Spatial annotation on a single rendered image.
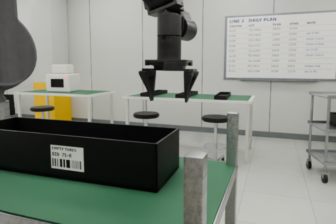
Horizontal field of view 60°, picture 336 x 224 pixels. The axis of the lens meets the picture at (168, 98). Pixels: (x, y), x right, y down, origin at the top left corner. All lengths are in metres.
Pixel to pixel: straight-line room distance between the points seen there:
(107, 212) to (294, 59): 4.84
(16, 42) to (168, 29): 0.41
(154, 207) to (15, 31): 0.42
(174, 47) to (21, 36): 0.41
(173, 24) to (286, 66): 4.63
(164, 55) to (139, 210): 0.33
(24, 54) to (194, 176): 0.27
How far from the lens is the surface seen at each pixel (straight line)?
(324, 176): 3.57
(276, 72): 5.25
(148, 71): 0.70
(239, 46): 5.29
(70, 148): 0.76
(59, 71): 5.19
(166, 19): 0.68
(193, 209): 0.46
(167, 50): 0.67
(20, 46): 0.33
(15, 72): 0.32
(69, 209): 0.64
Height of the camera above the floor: 1.23
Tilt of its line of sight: 6 degrees down
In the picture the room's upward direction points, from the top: straight up
